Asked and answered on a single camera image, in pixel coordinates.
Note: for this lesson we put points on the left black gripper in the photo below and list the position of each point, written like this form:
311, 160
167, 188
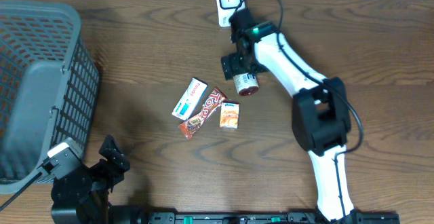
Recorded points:
114, 176

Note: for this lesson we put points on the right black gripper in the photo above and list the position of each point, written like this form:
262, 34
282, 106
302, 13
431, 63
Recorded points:
234, 64

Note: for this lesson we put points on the green lid jar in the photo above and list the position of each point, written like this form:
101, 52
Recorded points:
246, 84

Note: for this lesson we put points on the red Top candy wrapper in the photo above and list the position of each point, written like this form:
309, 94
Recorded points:
213, 101

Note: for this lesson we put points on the orange tissue pack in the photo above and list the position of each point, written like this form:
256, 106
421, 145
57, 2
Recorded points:
229, 115

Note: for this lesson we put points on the white Panadol box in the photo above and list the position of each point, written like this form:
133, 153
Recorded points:
189, 100

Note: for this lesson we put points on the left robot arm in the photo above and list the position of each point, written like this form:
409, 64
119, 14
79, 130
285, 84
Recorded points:
80, 193

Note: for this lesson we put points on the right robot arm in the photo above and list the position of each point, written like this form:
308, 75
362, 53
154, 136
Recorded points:
320, 114

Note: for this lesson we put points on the grey plastic basket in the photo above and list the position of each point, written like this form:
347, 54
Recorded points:
49, 87

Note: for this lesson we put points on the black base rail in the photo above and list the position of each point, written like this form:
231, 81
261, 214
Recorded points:
270, 218

